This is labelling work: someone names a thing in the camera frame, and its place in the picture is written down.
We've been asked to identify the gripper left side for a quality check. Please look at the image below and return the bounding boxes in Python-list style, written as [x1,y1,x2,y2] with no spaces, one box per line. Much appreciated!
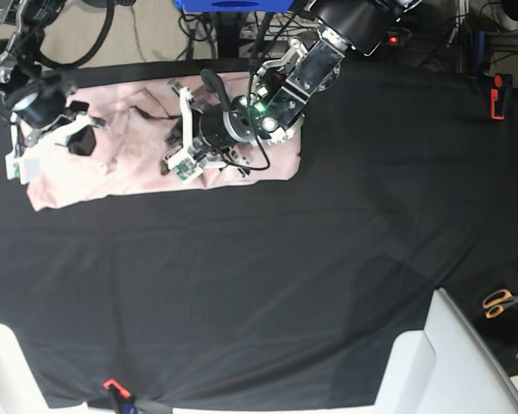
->
[166,107,233,149]

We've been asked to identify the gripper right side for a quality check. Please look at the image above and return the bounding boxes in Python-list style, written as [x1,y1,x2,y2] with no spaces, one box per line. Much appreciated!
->
[10,84,96,156]

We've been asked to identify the pink T-shirt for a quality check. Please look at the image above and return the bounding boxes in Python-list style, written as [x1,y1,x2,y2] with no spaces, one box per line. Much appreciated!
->
[27,78,301,211]

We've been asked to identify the black stand pole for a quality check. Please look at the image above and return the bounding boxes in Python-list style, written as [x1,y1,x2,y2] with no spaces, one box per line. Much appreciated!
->
[215,12,243,60]

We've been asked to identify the blue plastic box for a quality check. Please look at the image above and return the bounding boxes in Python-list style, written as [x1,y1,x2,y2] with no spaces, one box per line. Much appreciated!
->
[174,0,293,13]

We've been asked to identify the white power strip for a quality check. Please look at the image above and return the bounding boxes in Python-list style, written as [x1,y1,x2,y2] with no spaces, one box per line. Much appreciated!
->
[240,23,401,46]

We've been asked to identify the black table cloth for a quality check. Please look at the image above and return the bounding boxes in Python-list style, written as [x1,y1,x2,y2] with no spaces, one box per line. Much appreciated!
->
[0,63,518,411]

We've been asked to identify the red black clamp bottom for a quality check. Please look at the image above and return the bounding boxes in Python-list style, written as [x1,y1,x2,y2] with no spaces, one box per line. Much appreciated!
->
[103,379,139,414]

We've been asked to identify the red black clamp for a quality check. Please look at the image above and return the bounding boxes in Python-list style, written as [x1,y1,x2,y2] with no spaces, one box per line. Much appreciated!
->
[490,74,509,121]
[103,379,139,414]

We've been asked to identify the red black clamp right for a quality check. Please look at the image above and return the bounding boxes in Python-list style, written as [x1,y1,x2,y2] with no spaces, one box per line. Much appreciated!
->
[490,74,509,121]

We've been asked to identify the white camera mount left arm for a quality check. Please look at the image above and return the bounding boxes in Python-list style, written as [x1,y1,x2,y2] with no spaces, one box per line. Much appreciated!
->
[161,78,254,183]

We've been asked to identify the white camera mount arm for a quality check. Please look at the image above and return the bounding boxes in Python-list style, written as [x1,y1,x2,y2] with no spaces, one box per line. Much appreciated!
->
[161,78,254,183]
[4,109,108,185]

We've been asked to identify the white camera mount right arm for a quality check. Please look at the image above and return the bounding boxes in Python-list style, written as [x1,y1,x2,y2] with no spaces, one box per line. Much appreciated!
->
[4,109,108,185]

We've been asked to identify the white table frame left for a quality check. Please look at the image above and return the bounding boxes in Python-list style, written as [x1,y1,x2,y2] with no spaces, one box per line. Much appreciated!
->
[0,324,88,413]

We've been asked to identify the white table frame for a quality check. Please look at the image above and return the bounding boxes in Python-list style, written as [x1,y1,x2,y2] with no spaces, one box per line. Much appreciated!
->
[0,324,88,413]
[373,288,518,413]

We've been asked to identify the white table frame right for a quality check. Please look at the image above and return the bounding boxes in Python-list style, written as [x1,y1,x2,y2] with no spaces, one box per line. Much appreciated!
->
[373,288,518,413]

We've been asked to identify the orange handled scissors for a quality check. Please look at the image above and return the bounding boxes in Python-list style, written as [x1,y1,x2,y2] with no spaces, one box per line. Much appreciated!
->
[482,289,518,319]

